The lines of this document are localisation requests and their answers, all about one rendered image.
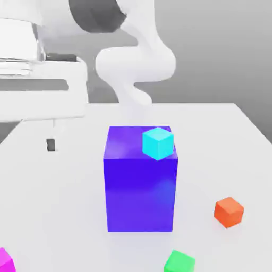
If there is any large blue box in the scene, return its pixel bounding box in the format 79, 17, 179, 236
103, 125, 179, 233

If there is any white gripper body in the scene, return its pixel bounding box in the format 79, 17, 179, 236
0, 57, 89, 123

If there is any small orange cube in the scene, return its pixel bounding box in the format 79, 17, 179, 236
213, 196, 245, 230

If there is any small cyan cube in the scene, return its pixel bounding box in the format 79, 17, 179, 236
141, 126, 175, 162

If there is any small green cube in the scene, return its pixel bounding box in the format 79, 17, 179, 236
163, 249, 196, 272

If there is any small magenta cube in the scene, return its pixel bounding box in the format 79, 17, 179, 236
0, 246, 17, 272

